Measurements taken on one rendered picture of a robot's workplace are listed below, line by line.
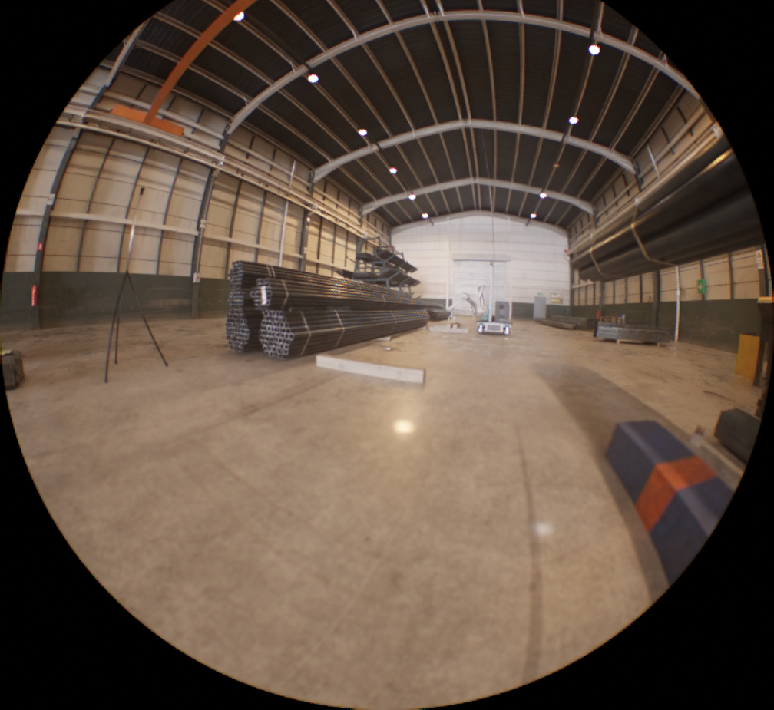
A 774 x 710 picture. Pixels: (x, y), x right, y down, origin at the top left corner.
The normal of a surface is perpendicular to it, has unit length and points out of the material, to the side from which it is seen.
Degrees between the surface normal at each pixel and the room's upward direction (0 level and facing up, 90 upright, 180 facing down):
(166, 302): 90
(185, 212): 90
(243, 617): 0
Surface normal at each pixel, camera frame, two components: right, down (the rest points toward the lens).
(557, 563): 0.04, -1.00
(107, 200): 0.92, 0.06
